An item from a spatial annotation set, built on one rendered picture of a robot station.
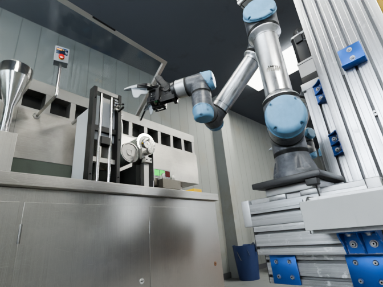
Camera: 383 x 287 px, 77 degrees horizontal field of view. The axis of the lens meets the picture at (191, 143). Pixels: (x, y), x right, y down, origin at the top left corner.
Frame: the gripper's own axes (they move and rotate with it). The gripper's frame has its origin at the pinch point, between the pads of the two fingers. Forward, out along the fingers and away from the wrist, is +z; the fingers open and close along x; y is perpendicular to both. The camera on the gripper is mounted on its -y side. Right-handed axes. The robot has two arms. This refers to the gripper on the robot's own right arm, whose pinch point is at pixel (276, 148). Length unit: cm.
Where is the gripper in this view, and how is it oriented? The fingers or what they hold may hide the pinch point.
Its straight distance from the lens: 193.8
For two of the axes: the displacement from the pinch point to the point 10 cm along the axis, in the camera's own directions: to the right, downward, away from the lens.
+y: 2.1, 9.2, -3.2
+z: -2.9, 3.7, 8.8
